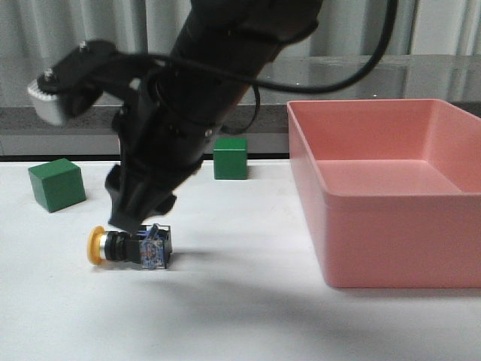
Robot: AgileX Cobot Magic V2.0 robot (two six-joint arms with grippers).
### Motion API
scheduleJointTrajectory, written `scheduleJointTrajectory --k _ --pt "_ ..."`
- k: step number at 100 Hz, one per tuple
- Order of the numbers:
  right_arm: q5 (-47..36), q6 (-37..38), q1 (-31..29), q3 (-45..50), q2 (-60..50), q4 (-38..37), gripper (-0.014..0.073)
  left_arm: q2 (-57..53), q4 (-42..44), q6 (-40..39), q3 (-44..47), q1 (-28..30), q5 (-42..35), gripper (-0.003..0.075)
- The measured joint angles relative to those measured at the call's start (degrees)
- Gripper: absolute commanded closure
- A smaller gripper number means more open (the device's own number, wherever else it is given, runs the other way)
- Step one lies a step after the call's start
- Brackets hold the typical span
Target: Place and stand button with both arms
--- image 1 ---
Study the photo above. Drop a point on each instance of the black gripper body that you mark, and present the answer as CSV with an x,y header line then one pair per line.
x,y
166,121

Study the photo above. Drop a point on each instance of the yellow push button switch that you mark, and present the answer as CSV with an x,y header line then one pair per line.
x,y
150,247

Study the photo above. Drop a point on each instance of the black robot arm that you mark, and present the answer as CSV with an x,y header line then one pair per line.
x,y
240,37

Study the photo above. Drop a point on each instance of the right green cube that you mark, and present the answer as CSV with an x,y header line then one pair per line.
x,y
230,159

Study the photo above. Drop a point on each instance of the green cube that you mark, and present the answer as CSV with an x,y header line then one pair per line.
x,y
57,184
230,159

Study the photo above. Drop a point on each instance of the grey stone counter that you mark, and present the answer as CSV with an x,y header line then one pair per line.
x,y
24,136

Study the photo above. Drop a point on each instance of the left green cube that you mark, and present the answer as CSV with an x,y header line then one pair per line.
x,y
57,184

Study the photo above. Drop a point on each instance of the grey curtain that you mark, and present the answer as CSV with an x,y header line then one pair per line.
x,y
50,29

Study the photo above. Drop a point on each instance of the pink plastic bin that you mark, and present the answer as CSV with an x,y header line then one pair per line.
x,y
390,190

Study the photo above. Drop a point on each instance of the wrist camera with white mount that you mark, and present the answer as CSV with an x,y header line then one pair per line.
x,y
67,90

